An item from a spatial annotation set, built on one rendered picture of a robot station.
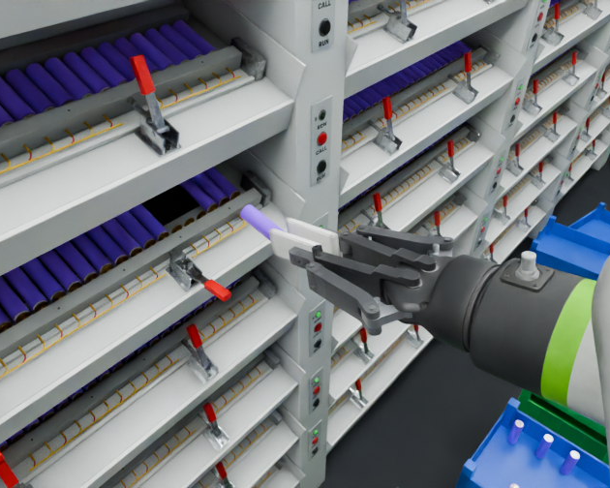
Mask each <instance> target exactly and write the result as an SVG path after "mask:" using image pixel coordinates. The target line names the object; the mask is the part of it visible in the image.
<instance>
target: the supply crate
mask: <svg viewBox="0 0 610 488"><path fill-rule="evenodd" d="M520 404H521V403H520V402H519V401H517V400H515V399H514V398H511V399H510V400H509V402H508V403H507V405H506V408H505V410H504V411H503V413H502V415H501V416H500V418H499V419H498V420H497V422H496V423H495V425H494V426H493V428H492V429H491V430H490V432H489V433H488V435H487V436H486V437H485V439H484V440H483V442H482V443H481V445H480V446H479V447H478V449H477V450H476V452H475V453H474V454H473V456H472V458H471V459H468V460H467V462H466V463H465V464H464V466H463V469H462V471H461V473H460V476H459V479H458V481H457V484H456V486H457V487H458V488H509V486H510V484H511V483H515V484H517V485H518V486H519V487H520V488H610V469H609V466H608V465H607V464H605V463H603V462H602V461H600V460H599V459H597V458H595V457H594V456H593V455H592V454H590V453H588V452H587V451H585V450H583V449H582V448H580V447H579V446H577V445H575V444H574V443H572V442H570V441H568V440H567V439H565V438H564V437H562V436H560V435H559V434H557V433H555V432H554V431H552V430H551V429H549V428H547V427H546V426H544V425H543V424H541V423H539V422H538V421H536V420H535V419H533V418H531V417H530V416H528V415H526V414H525V413H523V412H521V411H519V410H518V408H519V406H520ZM515 420H521V421H523V423H524V427H523V429H522V431H521V434H520V436H519V438H518V440H517V442H516V444H511V443H509V442H508V441H507V437H508V435H509V433H510V431H511V428H512V426H513V424H514V422H515ZM545 434H549V435H551V436H552V437H553V439H554V440H553V442H552V444H551V446H550V448H549V449H548V451H547V453H546V455H545V457H544V458H543V459H539V458H537V457H536V456H535V452H536V450H537V448H538V446H539V444H540V442H541V440H542V438H543V436H544V435H545ZM572 450H575V451H577V452H578V453H579V454H580V459H579V460H578V462H577V463H576V465H575V466H574V468H573V470H572V471H571V473H570V474H569V475H564V474H562V473H561V466H562V465H563V463H564V461H565V459H566V457H567V456H568V454H569V452H570V451H572Z"/></svg>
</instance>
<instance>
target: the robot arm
mask: <svg viewBox="0 0 610 488"><path fill-rule="evenodd" d="M286 225H287V230H288V232H284V231H281V230H278V229H271V230H270V231H269V235H270V240H271V245H272V249H273V254H274V255H277V256H280V257H282V258H285V259H289V260H290V262H291V263H292V264H293V265H296V266H298V267H301V268H304V269H306V272H307V277H308V283H309V288H310V290H312V291H313V292H315V293H317V294H318V295H320V296H321V297H323V298H324V299H326V300H327V301H329V302H331V303H332V304H334V305H335V306H337V307H338V308H340V309H341V310H343V311H345V312H346V313H348V314H349V315H351V316H352V317H354V318H355V319H357V320H359V321H360V322H361V323H362V325H363V326H364V328H365V329H366V331H367V332H368V333H369V334H370V335H372V336H378V335H380V334H381V332H382V328H381V326H382V325H385V324H387V323H390V322H393V321H396V320H398V321H400V322H402V323H405V324H417V325H421V326H422V327H424V328H425V329H426V330H427V331H428V332H429V333H430V334H431V335H432V336H433V337H434V338H435V339H437V340H439V341H442V342H444V343H446V344H449V345H450V346H452V347H455V348H457V349H459V350H462V351H465V352H468V353H470V354H471V359H472V361H473V365H474V366H475V367H476V368H477V369H479V370H481V371H484V372H486V373H488V374H491V375H493V376H495V377H497V378H500V379H502V380H504V381H508V382H510V383H512V384H515V385H517V386H519V387H521V388H524V389H526V390H528V391H530V392H532V393H534V394H536V395H539V396H541V397H543V398H545V399H547V400H550V401H552V402H554V403H557V404H559V405H561V406H563V407H566V408H568V409H570V410H573V411H575V412H578V413H580V414H582V415H584V416H586V417H587V418H589V419H591V420H593V421H595V422H597V423H599V424H600V425H602V426H604V427H605V429H606V439H607V447H608V457H609V469H610V256H609V258H608V259H607V261H606V262H605V263H604V265H603V267H602V269H601V271H600V273H599V275H598V278H597V280H596V281H595V280H591V279H588V278H585V277H581V276H578V275H574V274H571V273H567V272H564V271H561V270H558V269H554V268H552V267H548V266H545V265H541V264H538V263H535V260H536V253H534V252H530V251H526V252H523V253H522V257H521V259H510V260H509V261H507V262H505V263H504V264H503V265H500V264H497V263H494V262H491V261H488V260H485V259H479V258H476V257H473V256H469V255H460V256H457V257H454V240H453V238H452V237H447V236H444V237H428V236H423V235H417V234H412V233H407V232H401V231H397V230H391V229H381V228H376V227H371V226H365V225H360V226H358V227H356V231H355V232H349V231H344V232H342V233H341V232H338V231H335V230H332V229H328V228H318V227H315V226H312V225H309V224H306V223H304V222H301V221H298V220H295V219H293V218H287V219H286ZM369 236H370V237H372V240H370V239H369ZM429 250H430V251H429ZM340 252H342V254H343V257H341V253H340ZM371 295H372V296H373V297H374V298H373V297H372V296H371Z"/></svg>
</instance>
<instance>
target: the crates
mask: <svg viewBox="0 0 610 488"><path fill-rule="evenodd" d="M605 205H606V203H604V202H601V203H600V204H599V205H598V207H597V209H595V210H594V211H592V212H590V213H589V214H587V215H586V216H584V217H583V218H581V219H580V220H578V221H576V222H575V223H573V224H572V225H570V226H569V227H566V226H564V225H561V224H558V223H556V222H555V221H556V218H557V217H556V216H553V215H551V216H550V218H549V220H548V223H547V224H546V226H545V227H544V229H543V230H542V231H539V232H538V235H537V238H536V239H534V241H533V243H532V246H531V248H530V252H534V253H536V260H535V263H538V264H541V265H545V266H548V267H552V268H554V269H558V270H561V271H564V272H567V273H571V274H574V275H578V276H581V277H585V278H588V279H591V280H595V281H596V280H597V278H598V275H599V273H600V271H601V269H602V267H603V265H604V263H605V262H606V261H607V259H608V258H609V256H610V212H609V211H607V210H605V209H604V207H605Z"/></svg>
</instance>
